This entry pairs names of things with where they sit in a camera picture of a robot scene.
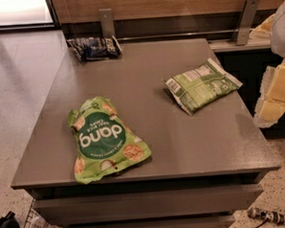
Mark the wire basket on floor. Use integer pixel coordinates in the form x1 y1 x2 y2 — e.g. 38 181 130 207
23 200 63 228

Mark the left metal wall bracket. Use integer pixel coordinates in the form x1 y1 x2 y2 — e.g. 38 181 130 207
99 9 116 38

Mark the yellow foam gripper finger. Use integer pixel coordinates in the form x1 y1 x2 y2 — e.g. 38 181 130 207
253 59 285 128

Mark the blue chip bag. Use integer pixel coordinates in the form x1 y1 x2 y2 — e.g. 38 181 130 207
67 36 122 61

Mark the green snack bag with label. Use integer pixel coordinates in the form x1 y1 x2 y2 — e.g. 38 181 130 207
164 57 243 115

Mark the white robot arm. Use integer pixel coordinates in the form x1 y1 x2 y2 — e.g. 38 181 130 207
250 0 285 128

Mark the horizontal metal rail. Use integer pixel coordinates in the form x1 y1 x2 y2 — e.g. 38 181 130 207
118 30 239 42

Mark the metal wall bracket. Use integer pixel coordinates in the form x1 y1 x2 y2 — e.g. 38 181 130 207
231 0 260 45
99 9 116 38

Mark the green dang rice chip bag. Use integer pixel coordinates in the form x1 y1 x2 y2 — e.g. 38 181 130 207
67 96 151 184

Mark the grey side shelf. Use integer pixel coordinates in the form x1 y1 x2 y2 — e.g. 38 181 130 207
208 37 271 53

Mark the right metal wall bracket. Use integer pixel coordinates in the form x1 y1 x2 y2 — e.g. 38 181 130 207
231 0 260 45

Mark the grey drawer cabinet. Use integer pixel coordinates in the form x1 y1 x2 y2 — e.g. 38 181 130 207
12 39 279 228

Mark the black white striped power strip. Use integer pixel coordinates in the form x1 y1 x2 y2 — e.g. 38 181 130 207
247 207 285 226

